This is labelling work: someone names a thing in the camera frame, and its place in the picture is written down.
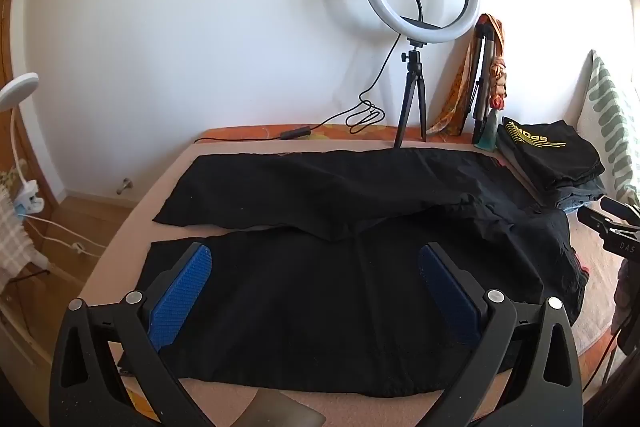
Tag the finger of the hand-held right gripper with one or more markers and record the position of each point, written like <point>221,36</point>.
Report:
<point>620,239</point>
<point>620,207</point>

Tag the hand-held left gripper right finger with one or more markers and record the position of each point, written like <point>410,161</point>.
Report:
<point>445,292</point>

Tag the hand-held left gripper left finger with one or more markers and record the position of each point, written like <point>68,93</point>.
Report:
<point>182,292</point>

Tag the black pants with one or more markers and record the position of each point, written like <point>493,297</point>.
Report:
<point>300,297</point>

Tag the folded grey blue clothes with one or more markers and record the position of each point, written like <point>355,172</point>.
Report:
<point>575,202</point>

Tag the black shirt with yellow print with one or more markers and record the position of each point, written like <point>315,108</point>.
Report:
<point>550,152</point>

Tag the white pillow with green pattern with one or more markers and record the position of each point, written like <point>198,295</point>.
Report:
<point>610,117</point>

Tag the metal door stopper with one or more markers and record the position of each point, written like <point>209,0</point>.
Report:
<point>126,184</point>

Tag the teal green object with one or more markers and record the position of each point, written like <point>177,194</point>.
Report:
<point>486,134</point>

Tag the red flower ornament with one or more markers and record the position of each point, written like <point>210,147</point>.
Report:
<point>496,102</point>

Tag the orange bed sheet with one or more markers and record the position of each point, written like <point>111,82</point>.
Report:
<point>240,132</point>

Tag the checked cloth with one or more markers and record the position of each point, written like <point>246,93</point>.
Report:
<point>15,237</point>

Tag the folded tripod with orange cloth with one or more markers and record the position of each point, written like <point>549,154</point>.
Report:
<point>450,112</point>

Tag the folded silver tripod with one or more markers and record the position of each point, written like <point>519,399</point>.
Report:
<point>482,72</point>

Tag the black tabletop tripod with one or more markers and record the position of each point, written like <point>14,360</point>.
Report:
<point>415,77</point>

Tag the white clamp desk lamp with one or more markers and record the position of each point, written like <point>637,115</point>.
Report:
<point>17,89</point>

